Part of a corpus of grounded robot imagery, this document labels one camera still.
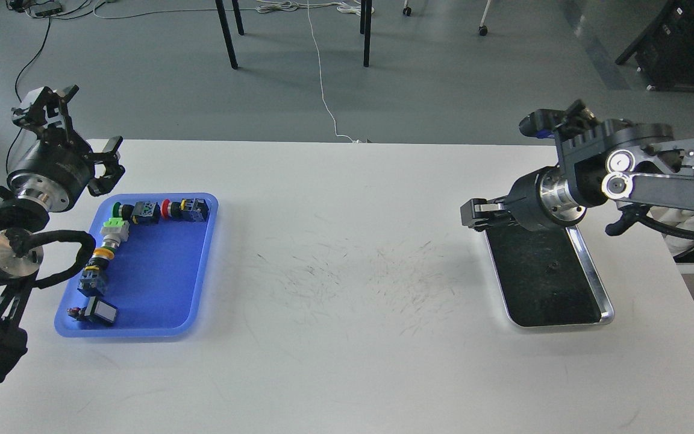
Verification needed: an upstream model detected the white cable on floor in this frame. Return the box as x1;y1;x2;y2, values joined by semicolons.
94;0;378;144

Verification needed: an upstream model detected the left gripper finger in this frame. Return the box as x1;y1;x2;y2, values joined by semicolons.
11;84;83;154
86;136;126;197

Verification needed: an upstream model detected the green push button switch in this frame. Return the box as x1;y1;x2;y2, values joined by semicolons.
111;201;161;225

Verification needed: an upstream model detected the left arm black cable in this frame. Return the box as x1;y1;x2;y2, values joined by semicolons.
10;230;97;290

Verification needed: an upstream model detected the red emergency stop button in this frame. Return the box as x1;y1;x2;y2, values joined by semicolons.
160;198;210;222

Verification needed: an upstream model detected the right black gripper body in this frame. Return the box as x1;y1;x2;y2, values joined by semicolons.
504;169;555;231

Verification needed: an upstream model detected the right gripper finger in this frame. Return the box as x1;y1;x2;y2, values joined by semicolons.
460;198;513;231

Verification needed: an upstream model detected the black square white button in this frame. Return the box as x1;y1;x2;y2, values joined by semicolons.
66;297;119;327

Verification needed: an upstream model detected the yellow ring push button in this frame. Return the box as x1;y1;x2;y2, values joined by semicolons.
77;245;116;297

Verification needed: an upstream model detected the black table leg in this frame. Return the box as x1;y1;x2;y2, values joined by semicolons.
214;0;245;71

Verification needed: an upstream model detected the black cable on floor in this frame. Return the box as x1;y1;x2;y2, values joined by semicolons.
5;0;107;175

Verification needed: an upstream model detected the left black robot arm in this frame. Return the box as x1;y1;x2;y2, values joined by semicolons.
0;85;125;383

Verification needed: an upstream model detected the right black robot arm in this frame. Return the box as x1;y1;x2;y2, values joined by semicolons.
460;100;694;240

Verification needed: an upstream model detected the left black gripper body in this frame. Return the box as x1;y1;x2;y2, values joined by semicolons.
7;141;95;213

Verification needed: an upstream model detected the light green white switch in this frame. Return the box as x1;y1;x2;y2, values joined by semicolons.
100;217;130;250

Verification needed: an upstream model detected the blue plastic tray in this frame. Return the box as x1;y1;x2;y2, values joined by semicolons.
54;192;219;340

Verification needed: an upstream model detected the silver metal tray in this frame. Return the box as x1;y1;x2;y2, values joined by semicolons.
484;225;615;332

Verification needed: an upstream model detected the dark cabinet in corner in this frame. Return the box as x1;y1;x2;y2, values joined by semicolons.
615;1;694;92

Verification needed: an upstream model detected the black chair leg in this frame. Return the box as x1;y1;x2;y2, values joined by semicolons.
359;0;374;67

